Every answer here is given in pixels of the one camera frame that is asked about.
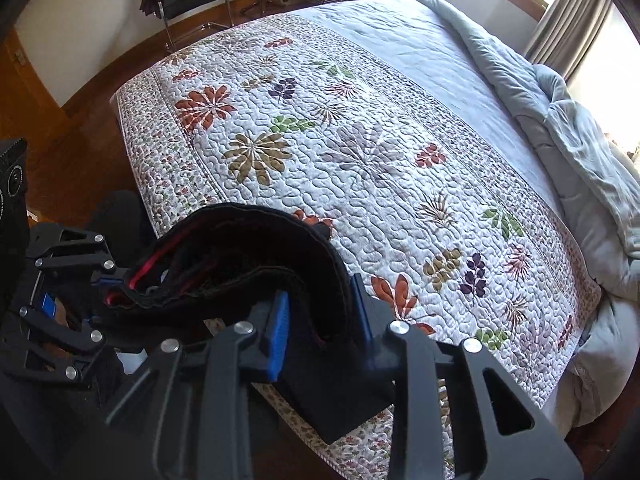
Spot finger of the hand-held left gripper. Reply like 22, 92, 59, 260
25, 224, 128, 291
0, 302, 108, 393

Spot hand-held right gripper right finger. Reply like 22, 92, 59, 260
350, 274, 585, 480

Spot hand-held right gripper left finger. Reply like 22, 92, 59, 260
102, 290, 291, 480

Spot black pants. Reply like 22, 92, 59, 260
107, 202, 396, 445

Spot person's leg in black trousers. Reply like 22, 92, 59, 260
87, 190, 157, 263

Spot floral quilted blanket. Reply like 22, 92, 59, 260
115, 10, 603, 480

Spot grey bed sheet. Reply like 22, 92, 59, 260
300, 0, 640, 431

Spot grey-blue duvet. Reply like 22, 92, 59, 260
417, 0, 640, 301

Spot narrow grey striped curtain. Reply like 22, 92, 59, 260
522, 0, 613, 83

